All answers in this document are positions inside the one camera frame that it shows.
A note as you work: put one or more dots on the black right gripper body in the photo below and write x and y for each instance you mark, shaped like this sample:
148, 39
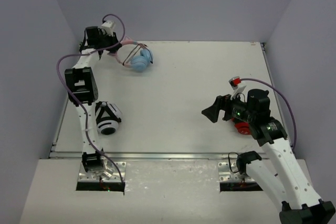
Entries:
233, 108

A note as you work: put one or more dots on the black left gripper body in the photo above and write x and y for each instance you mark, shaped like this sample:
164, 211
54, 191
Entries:
111, 43

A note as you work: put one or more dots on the pink blue cat-ear headphones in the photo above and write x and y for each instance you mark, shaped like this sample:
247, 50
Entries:
140, 57

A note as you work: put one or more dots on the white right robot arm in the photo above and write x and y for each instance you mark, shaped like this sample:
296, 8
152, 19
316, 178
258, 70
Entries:
289, 188

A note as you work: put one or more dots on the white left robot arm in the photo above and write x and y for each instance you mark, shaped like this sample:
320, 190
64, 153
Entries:
150, 111

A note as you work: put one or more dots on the red black headphones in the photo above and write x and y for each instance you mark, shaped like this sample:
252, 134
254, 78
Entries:
241, 127

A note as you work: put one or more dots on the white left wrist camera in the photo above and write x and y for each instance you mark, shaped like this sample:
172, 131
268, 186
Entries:
108, 27

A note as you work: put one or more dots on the red white right wrist camera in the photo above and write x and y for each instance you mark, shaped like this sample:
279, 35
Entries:
237, 85

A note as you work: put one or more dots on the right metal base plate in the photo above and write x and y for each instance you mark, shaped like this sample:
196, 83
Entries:
228, 173

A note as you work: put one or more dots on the metal base plate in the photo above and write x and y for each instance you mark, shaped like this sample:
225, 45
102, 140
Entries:
228, 173
109, 175

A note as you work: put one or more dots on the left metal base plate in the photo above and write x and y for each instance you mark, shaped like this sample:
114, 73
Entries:
109, 175

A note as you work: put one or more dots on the aluminium table edge rail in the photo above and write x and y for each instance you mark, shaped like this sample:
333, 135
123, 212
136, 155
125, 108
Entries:
147, 156

